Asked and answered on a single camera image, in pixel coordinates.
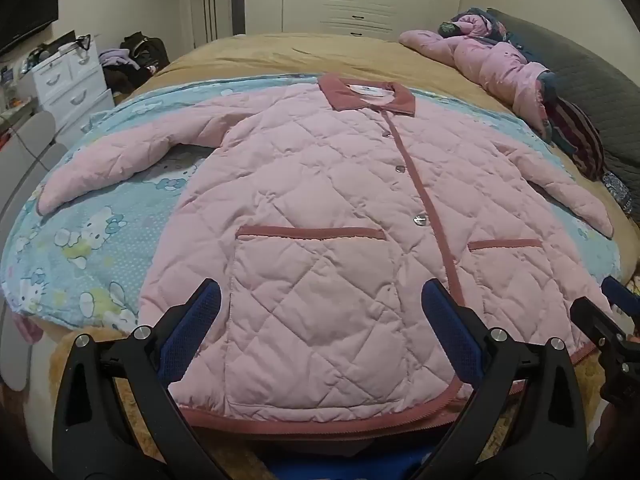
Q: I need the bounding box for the tan plush bedspread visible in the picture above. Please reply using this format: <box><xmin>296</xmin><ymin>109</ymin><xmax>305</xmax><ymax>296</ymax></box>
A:
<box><xmin>47</xmin><ymin>32</ymin><xmax>640</xmax><ymax>480</ymax></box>

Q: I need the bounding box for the black television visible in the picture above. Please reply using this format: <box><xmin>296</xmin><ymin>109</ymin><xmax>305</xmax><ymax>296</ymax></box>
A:
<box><xmin>0</xmin><ymin>0</ymin><xmax>60</xmax><ymax>53</ymax></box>

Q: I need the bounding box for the white door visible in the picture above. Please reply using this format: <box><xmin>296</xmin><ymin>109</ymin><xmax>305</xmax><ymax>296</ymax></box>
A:
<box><xmin>190</xmin><ymin>0</ymin><xmax>246</xmax><ymax>48</ymax></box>

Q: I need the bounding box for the blue cartoon cat printed sheet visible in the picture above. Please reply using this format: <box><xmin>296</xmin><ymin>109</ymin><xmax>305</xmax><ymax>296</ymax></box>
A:
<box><xmin>0</xmin><ymin>72</ymin><xmax>623</xmax><ymax>331</ymax></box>

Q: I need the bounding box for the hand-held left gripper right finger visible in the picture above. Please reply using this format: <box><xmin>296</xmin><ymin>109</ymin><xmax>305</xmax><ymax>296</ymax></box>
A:
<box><xmin>421</xmin><ymin>278</ymin><xmax>596</xmax><ymax>480</ymax></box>

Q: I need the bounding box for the small floral cloth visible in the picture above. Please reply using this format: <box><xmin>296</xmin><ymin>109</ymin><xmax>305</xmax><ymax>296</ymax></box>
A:
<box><xmin>602</xmin><ymin>172</ymin><xmax>638</xmax><ymax>218</ymax></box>

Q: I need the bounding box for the white chest of drawers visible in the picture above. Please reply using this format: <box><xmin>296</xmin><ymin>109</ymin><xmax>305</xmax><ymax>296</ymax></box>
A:
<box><xmin>32</xmin><ymin>35</ymin><xmax>116</xmax><ymax>131</ymax></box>

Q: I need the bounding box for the dark clothes pile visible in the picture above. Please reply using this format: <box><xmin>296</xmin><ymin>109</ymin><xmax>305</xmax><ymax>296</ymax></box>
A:
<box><xmin>102</xmin><ymin>66</ymin><xmax>151</xmax><ymax>96</ymax></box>

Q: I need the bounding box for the pink quilted jacket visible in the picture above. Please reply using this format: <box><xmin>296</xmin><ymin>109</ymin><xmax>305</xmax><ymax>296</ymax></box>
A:
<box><xmin>37</xmin><ymin>72</ymin><xmax>615</xmax><ymax>433</ymax></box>

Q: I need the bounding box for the dark striped cloth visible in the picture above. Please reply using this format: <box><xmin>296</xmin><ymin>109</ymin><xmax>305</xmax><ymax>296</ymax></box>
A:
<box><xmin>547</xmin><ymin>97</ymin><xmax>606</xmax><ymax>181</ymax></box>

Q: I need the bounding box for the black bag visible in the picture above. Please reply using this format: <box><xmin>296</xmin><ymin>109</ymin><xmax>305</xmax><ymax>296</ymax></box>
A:
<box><xmin>120</xmin><ymin>32</ymin><xmax>171</xmax><ymax>73</ymax></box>

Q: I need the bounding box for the pink floral duvet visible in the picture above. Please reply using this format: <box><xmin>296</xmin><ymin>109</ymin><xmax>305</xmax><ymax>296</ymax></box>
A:
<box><xmin>399</xmin><ymin>9</ymin><xmax>558</xmax><ymax>136</ymax></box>

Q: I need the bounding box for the grey quilted headboard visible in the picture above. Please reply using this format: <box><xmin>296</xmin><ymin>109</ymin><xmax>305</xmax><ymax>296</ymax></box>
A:
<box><xmin>487</xmin><ymin>8</ymin><xmax>640</xmax><ymax>211</ymax></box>

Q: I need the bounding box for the purple cloth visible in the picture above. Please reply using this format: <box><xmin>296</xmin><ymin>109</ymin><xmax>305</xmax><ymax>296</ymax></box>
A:
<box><xmin>98</xmin><ymin>49</ymin><xmax>141</xmax><ymax>68</ymax></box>

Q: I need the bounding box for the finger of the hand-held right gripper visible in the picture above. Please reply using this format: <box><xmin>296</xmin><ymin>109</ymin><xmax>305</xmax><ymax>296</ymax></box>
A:
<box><xmin>570</xmin><ymin>297</ymin><xmax>628</xmax><ymax>357</ymax></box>
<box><xmin>601</xmin><ymin>276</ymin><xmax>640</xmax><ymax>317</ymax></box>

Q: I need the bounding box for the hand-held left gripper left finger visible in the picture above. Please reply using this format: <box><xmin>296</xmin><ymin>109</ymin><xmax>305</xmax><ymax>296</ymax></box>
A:
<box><xmin>52</xmin><ymin>277</ymin><xmax>223</xmax><ymax>480</ymax></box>

